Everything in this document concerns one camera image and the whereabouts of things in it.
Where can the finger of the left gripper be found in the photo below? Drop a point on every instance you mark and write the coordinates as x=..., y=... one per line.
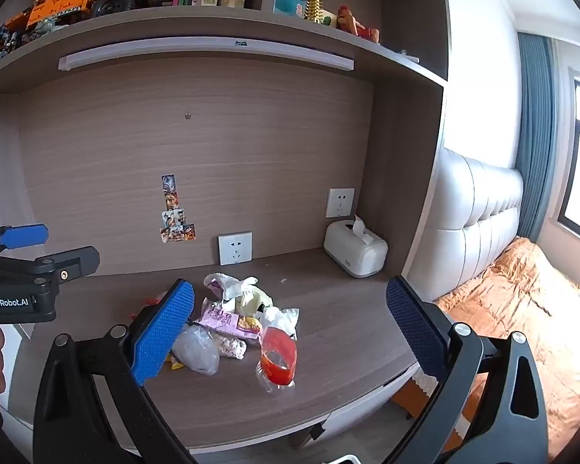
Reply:
x=15, y=237
x=71, y=264

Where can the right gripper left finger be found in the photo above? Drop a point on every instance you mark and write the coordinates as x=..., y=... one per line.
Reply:
x=91, y=405

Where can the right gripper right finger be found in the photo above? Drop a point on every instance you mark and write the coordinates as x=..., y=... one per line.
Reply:
x=510, y=423

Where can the clear plastic bag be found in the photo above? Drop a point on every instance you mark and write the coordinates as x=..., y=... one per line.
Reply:
x=195, y=348

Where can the white plastic bag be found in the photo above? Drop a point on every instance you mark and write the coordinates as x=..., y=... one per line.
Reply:
x=283, y=319

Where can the white drawer cabinet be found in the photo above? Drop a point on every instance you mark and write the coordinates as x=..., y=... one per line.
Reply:
x=231, y=409

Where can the orange bed blanket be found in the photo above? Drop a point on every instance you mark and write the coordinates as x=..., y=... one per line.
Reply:
x=522, y=292

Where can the wooden shelf unit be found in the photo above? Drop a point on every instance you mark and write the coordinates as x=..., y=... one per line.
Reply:
x=255, y=143

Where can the crumpled cream paper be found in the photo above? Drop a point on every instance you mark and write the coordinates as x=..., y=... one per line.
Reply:
x=237, y=296

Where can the pink snack wrapper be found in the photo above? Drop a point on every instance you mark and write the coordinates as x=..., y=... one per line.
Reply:
x=214, y=318

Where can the white padded headboard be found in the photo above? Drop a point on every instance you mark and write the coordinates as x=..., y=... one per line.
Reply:
x=475, y=214

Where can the white tissue box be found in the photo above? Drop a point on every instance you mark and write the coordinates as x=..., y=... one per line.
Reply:
x=360, y=252

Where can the white under-shelf light bar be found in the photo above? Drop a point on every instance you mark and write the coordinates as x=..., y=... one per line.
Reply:
x=201, y=44

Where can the blue grey curtain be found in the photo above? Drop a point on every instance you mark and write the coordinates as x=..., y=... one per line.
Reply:
x=537, y=138

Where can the teal box on shelf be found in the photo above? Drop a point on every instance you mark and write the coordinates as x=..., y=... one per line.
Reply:
x=290, y=7

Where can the golden pagoda ornament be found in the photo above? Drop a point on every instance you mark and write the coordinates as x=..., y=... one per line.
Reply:
x=313, y=11

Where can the red toy figure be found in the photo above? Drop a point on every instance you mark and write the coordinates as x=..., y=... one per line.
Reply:
x=347, y=22

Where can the sticker strip on wall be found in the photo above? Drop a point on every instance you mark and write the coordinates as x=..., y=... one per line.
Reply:
x=176, y=227

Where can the white wall socket lower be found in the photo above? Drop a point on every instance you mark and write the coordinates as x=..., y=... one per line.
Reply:
x=235, y=248

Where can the white wall socket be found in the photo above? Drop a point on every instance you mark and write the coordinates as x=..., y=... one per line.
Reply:
x=235, y=248
x=340, y=203

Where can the white wall socket upper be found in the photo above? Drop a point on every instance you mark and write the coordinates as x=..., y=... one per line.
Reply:
x=340, y=203

